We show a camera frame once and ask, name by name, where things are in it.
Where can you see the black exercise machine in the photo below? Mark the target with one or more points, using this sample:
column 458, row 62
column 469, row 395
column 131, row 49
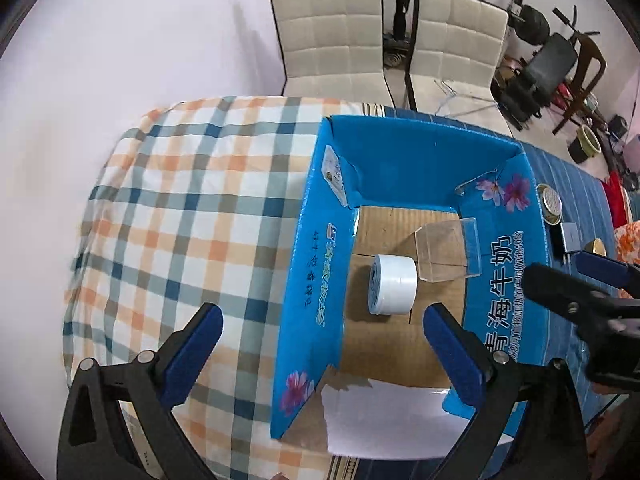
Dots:
column 540, row 81

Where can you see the clear acrylic box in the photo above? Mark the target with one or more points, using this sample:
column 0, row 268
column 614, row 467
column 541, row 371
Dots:
column 448, row 250

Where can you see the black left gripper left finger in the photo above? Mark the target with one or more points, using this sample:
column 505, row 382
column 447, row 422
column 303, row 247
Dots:
column 94, row 440

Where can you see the blue milk carton box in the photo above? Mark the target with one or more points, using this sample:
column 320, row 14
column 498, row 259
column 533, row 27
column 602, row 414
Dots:
column 399, row 214

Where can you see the silver tin with strainer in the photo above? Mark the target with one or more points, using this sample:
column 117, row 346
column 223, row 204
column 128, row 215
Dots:
column 550, row 204

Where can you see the brown wooden chair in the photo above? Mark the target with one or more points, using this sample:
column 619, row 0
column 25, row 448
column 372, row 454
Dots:
column 578, row 88

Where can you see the plaid checked cloth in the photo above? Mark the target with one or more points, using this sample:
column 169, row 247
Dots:
column 199, row 204

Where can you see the right white padded chair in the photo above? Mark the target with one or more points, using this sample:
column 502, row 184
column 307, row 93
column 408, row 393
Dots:
column 459, row 40

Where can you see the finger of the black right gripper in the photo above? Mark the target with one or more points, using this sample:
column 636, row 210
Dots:
column 603, row 269
column 577, row 301

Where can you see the green round pot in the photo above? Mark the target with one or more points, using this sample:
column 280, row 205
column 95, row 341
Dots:
column 586, row 145

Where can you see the white tape roll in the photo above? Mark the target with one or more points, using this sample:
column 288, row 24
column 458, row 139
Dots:
column 393, row 282

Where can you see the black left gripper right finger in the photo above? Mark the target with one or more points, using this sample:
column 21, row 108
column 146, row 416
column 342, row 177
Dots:
column 550, row 442

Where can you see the orange white floral cloth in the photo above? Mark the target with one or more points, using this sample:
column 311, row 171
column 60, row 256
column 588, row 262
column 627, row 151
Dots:
column 627, row 243

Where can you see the left white padded chair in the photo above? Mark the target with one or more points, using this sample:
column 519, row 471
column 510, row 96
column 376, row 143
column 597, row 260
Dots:
column 332, row 49

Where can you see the grey power adapter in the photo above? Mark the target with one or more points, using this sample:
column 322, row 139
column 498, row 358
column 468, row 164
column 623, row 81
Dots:
column 570, row 241

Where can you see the gold round tin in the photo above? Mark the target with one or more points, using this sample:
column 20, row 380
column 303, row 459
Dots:
column 596, row 247

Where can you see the white padded chair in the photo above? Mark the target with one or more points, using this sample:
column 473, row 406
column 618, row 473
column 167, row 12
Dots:
column 332, row 49
column 459, row 40

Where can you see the blue striped cloth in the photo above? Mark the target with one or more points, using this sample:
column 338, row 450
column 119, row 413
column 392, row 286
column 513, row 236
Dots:
column 583, row 202

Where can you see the wire clothes hanger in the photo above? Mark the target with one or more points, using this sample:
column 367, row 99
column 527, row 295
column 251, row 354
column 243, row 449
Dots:
column 462, row 100

